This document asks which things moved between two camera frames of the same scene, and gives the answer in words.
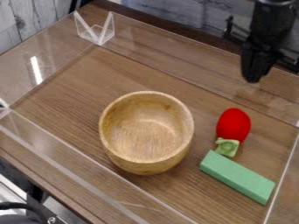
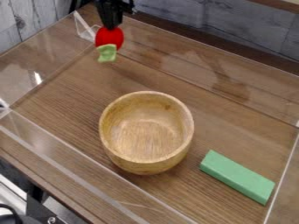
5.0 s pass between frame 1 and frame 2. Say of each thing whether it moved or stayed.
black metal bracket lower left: stayed
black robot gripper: moved
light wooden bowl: stayed
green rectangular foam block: stayed
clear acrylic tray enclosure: stayed
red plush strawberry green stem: moved
